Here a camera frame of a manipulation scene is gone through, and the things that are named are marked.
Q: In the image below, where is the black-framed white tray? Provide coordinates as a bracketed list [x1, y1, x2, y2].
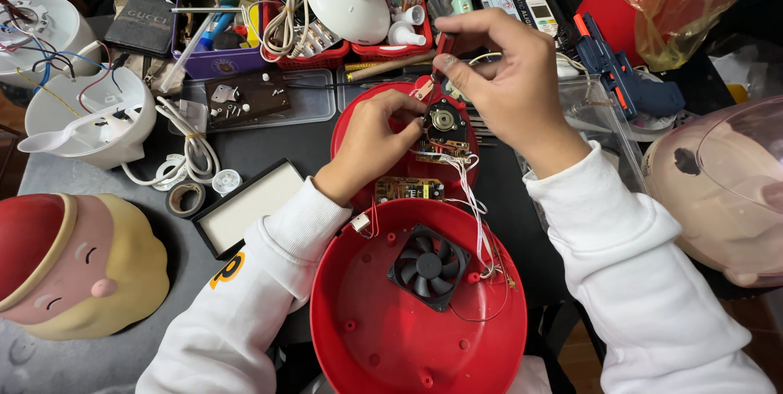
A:
[191, 158, 307, 260]

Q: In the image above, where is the purple box with tools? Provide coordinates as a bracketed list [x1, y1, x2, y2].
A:
[170, 0, 268, 80]

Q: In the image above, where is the black tape roll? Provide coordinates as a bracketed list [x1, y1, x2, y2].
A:
[166, 182, 207, 219]

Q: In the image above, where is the cartoon face cover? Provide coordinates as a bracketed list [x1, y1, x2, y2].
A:
[0, 193, 170, 341]

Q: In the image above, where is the white round cap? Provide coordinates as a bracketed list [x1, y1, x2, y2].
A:
[212, 169, 243, 197]

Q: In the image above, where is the blue glue gun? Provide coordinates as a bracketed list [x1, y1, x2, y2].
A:
[573, 12, 686, 121]

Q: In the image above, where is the white power cord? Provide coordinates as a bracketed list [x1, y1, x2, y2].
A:
[120, 96, 221, 187]

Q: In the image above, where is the red-handled screwdriver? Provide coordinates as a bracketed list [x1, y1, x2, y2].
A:
[422, 33, 457, 127]

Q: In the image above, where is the person's right hand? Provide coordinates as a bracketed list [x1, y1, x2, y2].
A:
[433, 9, 591, 179]

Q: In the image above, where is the white funnel-shaped cover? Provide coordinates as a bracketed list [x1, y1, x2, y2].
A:
[306, 0, 393, 46]

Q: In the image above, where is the brown plate with screws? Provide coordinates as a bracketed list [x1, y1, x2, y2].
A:
[203, 72, 293, 127]

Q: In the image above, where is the clear plastic container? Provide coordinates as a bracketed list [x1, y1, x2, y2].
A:
[517, 75, 650, 231]

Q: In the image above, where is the white round housing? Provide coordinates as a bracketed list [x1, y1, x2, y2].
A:
[0, 0, 100, 89]

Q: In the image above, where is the red round housing part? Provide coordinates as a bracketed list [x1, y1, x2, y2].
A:
[330, 81, 482, 211]

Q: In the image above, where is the pink translucent tank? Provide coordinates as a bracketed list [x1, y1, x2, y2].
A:
[641, 95, 783, 288]

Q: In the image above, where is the white bowl housing with wires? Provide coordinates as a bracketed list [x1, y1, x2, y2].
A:
[24, 66, 157, 170]

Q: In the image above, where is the white remote control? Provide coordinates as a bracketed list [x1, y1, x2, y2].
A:
[525, 0, 559, 38]

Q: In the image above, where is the red basket with parts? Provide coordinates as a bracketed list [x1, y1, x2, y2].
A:
[350, 0, 434, 62]

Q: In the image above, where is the black motor assembly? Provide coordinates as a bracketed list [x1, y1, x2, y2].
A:
[421, 97, 472, 157]

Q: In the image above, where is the white plastic spoon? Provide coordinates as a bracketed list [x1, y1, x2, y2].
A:
[17, 105, 143, 154]

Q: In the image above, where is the white wire bundle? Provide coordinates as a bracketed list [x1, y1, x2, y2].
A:
[409, 148, 510, 280]

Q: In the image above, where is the clear plastic lid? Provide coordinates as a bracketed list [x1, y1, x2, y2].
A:
[180, 69, 336, 132]

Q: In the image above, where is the wooden-handled tool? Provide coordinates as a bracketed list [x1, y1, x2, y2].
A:
[345, 49, 437, 83]

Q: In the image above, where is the person's left hand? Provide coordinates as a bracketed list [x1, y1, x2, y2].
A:
[313, 89, 429, 206]

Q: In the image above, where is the red round base shell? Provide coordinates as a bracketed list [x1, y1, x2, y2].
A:
[310, 198, 528, 394]

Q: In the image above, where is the yellow-green circuit board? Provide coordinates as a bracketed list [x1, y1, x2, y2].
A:
[374, 177, 445, 204]

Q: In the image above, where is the black cooling fan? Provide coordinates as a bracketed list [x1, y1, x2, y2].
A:
[387, 224, 473, 313]

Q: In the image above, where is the red basket with cables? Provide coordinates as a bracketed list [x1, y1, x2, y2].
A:
[261, 0, 351, 71]

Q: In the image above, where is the yellowish plastic bag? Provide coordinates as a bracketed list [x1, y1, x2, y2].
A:
[579, 0, 748, 72]

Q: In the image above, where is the black wallet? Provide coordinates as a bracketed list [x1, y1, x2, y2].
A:
[103, 0, 176, 58]

